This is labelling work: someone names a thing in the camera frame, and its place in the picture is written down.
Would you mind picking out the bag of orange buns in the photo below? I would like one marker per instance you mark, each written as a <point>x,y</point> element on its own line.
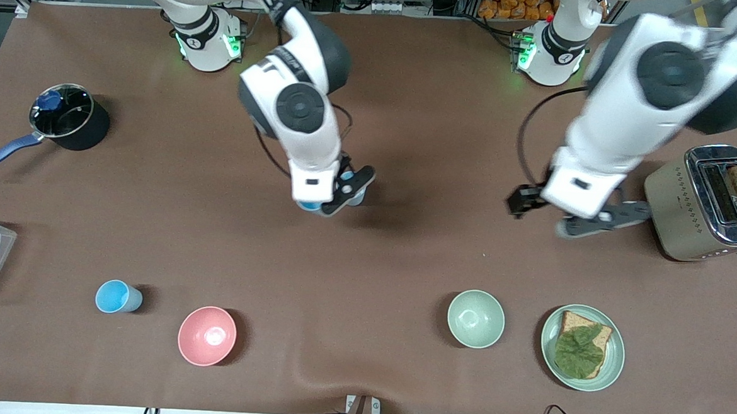
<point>518,3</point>

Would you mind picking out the green plate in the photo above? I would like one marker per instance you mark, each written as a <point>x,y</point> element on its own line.
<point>612,365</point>

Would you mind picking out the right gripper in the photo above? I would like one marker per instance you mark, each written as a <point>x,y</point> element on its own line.
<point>345,162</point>

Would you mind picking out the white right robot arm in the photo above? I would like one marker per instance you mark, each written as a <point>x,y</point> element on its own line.
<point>298,105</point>

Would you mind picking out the green lettuce leaf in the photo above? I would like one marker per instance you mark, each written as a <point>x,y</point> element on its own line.
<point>578,354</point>

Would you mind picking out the beige metal toaster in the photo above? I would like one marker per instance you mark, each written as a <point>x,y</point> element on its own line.
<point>677,210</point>

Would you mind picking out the pink bowl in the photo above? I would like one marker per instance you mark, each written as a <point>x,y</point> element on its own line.
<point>207,336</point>

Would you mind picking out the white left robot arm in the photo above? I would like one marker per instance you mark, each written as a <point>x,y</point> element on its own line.
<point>665,74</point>

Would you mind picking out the blue plastic cup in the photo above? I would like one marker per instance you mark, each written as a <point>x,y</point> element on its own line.
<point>114,296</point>
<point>308,206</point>

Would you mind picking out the brown bread slice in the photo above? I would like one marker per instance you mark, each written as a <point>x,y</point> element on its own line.
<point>574,320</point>

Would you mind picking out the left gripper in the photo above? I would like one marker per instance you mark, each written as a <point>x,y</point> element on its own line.
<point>524,200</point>

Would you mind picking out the glass lid blue knob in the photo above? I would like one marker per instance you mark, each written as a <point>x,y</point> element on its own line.
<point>64,115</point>

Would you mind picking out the green bowl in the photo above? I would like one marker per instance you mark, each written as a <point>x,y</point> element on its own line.
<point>476,318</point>

